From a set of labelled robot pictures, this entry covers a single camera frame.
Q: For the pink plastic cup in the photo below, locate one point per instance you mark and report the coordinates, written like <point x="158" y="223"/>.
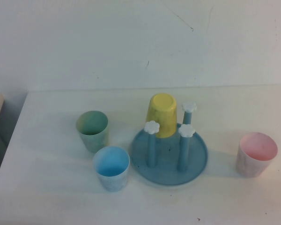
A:
<point x="250" y="166"/>

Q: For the yellow plastic cup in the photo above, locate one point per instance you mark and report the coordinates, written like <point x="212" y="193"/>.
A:
<point x="162" y="112"/>

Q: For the green plastic cup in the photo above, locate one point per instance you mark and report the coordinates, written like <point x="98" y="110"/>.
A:
<point x="93" y="140"/>

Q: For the blue cup stand with pegs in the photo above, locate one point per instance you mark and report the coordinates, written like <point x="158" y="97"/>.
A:
<point x="192" y="164"/>

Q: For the blue plastic cup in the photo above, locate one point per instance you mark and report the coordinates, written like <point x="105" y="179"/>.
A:
<point x="112" y="180"/>

